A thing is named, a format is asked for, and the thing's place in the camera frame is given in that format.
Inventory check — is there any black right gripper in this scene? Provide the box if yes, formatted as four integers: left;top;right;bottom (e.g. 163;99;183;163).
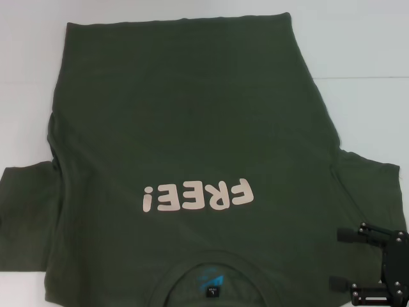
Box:
328;221;409;307

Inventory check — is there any dark green FREE t-shirt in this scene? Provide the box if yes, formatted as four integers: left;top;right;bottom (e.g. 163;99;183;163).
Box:
0;12;403;307

